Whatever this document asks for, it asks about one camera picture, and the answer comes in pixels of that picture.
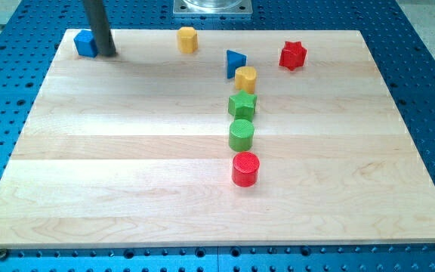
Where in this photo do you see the green cylinder block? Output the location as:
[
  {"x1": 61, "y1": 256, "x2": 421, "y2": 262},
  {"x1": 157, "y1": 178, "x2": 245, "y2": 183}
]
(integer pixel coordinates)
[{"x1": 228, "y1": 119, "x2": 255, "y2": 152}]

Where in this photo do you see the blue triangle block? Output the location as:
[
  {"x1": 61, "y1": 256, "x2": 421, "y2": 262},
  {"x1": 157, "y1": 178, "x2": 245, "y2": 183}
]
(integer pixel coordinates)
[{"x1": 226, "y1": 50, "x2": 247, "y2": 79}]

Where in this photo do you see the blue cube block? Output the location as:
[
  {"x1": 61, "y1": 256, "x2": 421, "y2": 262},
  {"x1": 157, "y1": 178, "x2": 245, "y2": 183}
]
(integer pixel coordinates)
[{"x1": 73, "y1": 29, "x2": 98, "y2": 57}]

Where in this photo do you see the red star block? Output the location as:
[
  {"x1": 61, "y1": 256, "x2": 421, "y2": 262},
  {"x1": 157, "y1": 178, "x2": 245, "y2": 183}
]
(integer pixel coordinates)
[{"x1": 279, "y1": 41, "x2": 307, "y2": 71}]

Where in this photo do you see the blue perforated metal table plate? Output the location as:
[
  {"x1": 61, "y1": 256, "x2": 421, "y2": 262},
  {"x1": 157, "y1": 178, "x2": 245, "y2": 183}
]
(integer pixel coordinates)
[{"x1": 0, "y1": 0, "x2": 435, "y2": 271}]

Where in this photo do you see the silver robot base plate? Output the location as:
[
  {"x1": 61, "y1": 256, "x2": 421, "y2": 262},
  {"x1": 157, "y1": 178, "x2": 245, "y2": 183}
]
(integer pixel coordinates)
[{"x1": 173, "y1": 0, "x2": 253, "y2": 17}]

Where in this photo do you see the green star block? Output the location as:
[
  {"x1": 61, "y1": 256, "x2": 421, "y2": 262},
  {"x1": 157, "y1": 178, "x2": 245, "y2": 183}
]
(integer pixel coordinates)
[{"x1": 228, "y1": 90, "x2": 258, "y2": 122}]

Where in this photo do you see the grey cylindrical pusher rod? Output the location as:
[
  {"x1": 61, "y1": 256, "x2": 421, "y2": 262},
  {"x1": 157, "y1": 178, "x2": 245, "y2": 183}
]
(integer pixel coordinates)
[{"x1": 82, "y1": 0, "x2": 116, "y2": 57}]

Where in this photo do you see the light wooden board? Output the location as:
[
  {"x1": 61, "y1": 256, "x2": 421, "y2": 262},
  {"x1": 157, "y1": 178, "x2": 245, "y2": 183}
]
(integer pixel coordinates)
[{"x1": 0, "y1": 29, "x2": 435, "y2": 249}]

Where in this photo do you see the yellow heart block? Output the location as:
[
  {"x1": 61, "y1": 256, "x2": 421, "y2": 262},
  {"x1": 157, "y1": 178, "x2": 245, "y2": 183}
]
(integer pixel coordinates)
[{"x1": 235, "y1": 66, "x2": 258, "y2": 94}]

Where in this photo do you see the yellow hexagon block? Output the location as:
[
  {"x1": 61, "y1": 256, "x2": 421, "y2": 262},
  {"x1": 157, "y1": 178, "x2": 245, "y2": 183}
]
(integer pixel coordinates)
[{"x1": 177, "y1": 26, "x2": 199, "y2": 54}]

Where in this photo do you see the red cylinder block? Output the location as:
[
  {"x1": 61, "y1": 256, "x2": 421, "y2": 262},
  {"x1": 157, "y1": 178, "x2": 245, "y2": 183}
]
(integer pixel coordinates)
[{"x1": 231, "y1": 152, "x2": 260, "y2": 187}]

